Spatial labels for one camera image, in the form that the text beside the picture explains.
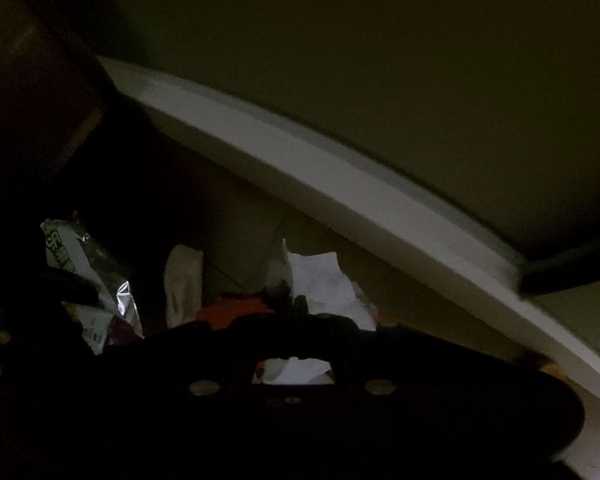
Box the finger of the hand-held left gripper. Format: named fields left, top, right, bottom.
left=41, top=266, right=105, bottom=312

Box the white paper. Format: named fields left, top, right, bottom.
left=279, top=239, right=381, bottom=386

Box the orange wrapper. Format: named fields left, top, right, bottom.
left=194, top=294, right=277, bottom=331

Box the white labelled packet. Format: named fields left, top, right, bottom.
left=62, top=302, right=115, bottom=356

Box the dark wooden furniture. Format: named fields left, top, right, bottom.
left=0, top=0, right=112, bottom=196

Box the dark door frame bar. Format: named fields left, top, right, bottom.
left=519, top=242, right=600, bottom=297

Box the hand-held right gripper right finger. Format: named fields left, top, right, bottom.
left=292, top=296, right=458, bottom=402

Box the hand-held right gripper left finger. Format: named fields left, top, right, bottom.
left=104, top=284, right=294, bottom=402

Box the white tissue piece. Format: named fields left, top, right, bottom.
left=163, top=244, right=204, bottom=329

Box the green and silver snack wrapper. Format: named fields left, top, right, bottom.
left=40, top=217, right=145, bottom=338

